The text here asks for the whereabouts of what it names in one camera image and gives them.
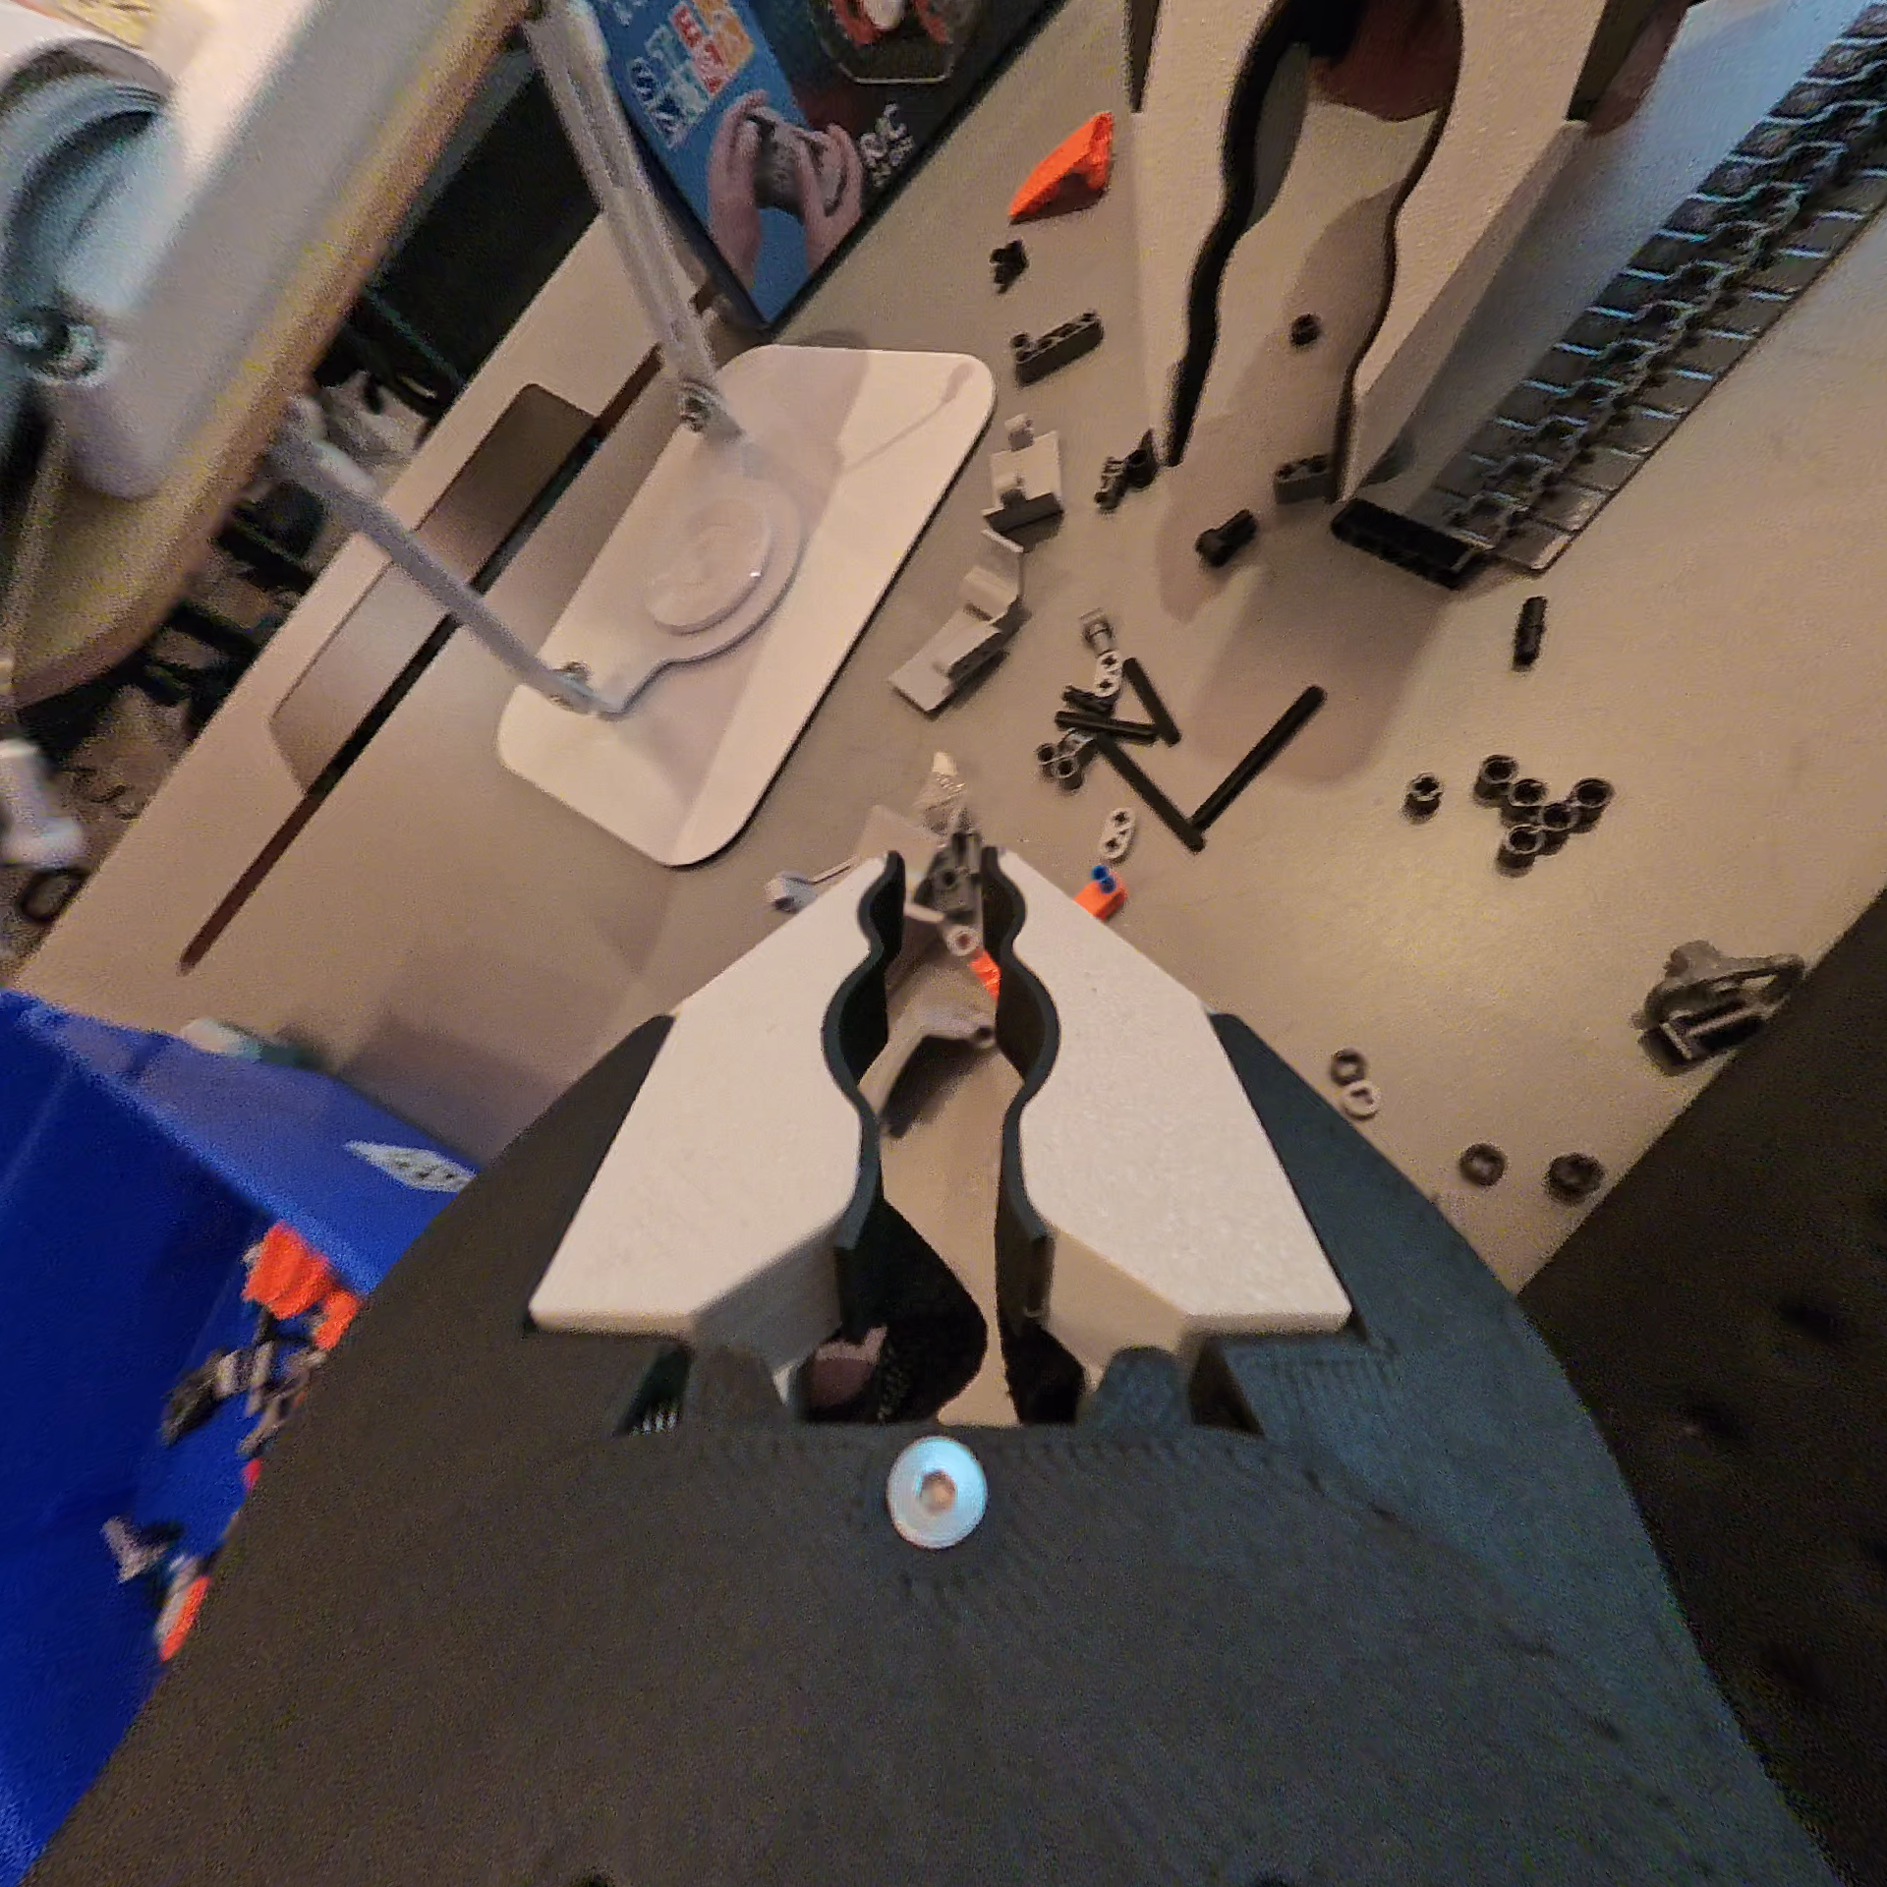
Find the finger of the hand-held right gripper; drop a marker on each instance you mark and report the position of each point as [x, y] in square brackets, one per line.
[1491, 221]
[1181, 147]

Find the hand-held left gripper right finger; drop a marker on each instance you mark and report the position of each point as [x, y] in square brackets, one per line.
[1181, 1163]

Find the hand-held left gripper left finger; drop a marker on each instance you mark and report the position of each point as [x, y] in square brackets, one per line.
[709, 1163]

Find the cluster of black bushes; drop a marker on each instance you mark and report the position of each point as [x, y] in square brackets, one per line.
[1533, 804]

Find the orange curved toy piece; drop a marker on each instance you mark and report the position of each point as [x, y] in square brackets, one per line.
[1066, 169]

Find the black small angled connector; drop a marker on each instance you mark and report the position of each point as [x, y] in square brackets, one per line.
[1009, 263]

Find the dark grey short bent liftarm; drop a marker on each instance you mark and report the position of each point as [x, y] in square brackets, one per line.
[1059, 348]

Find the grey arched panel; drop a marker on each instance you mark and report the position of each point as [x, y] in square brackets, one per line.
[928, 1041]

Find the orange connector with blue pin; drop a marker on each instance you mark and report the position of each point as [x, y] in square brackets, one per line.
[1101, 894]

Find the dark grey long bent liftarm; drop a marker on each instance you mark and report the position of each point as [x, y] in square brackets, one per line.
[1302, 478]

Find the black axle pin connector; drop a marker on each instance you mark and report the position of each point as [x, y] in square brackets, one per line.
[1129, 468]

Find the black axle rod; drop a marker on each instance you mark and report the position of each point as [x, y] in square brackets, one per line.
[1154, 795]
[1155, 703]
[1259, 757]
[1106, 721]

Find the black pin joiner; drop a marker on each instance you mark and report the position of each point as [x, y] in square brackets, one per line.
[1223, 537]

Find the grey small pin connector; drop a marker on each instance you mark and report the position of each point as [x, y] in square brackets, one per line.
[1061, 757]

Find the printed toy packaging box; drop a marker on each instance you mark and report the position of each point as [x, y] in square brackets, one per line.
[737, 147]

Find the small clear plastic bag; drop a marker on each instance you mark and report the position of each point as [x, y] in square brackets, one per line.
[945, 781]

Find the grey ribbed part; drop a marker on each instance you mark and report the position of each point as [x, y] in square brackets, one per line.
[243, 1041]

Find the heap of assorted toy pins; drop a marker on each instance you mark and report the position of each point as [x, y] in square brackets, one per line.
[249, 1370]

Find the black hollow connector block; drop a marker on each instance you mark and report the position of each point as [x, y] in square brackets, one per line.
[1688, 1041]

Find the light grey holed curved panel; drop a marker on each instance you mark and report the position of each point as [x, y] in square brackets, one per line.
[967, 634]

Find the grey wing-shaped toy piece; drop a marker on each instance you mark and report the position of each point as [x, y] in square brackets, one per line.
[1717, 980]

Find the dark studded panel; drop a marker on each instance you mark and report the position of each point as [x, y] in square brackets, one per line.
[1739, 1400]

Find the white book stand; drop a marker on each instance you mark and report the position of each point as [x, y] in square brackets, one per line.
[294, 294]

